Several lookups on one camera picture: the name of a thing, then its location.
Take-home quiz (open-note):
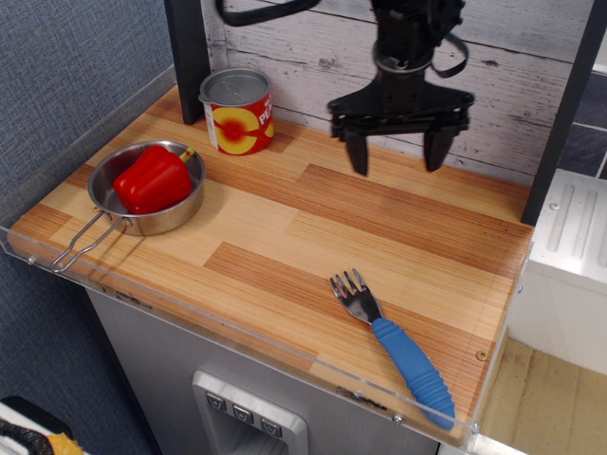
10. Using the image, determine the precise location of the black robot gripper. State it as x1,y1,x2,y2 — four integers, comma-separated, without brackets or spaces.
328,46,474,176

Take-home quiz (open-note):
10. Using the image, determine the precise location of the blue handled metal fork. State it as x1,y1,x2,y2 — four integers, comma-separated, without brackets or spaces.
329,269,455,431

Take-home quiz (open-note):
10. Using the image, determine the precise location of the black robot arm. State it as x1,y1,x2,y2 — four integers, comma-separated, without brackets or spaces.
328,1,474,175

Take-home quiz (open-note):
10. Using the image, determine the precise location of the grey cabinet with dispenser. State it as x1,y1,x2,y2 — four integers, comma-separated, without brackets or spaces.
88,291,439,454

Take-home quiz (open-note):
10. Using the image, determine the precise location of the red yellow tin can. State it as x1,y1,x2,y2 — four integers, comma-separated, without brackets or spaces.
198,67,275,155

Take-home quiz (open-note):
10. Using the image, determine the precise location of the white appliance at right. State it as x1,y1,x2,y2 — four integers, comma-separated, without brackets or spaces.
506,170,606,373

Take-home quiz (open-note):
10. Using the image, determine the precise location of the red bell pepper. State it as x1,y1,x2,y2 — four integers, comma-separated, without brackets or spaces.
113,145,195,214

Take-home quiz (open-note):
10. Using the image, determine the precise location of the small steel pan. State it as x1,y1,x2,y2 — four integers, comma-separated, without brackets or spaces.
50,140,206,273

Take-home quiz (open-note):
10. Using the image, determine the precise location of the dark right frame post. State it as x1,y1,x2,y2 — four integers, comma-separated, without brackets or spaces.
521,0,606,227

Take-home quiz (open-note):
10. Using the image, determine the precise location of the dark frame post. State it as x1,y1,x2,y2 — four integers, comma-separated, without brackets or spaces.
521,0,606,227
164,0,211,125

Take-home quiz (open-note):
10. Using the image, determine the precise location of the black braided cable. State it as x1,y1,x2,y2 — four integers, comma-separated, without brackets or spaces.
215,0,322,27

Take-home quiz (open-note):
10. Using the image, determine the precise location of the dark left frame post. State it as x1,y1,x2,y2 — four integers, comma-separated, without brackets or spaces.
164,0,211,125

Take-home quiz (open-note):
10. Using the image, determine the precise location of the black yellow cable bundle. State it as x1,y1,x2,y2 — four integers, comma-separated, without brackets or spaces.
0,395,86,455

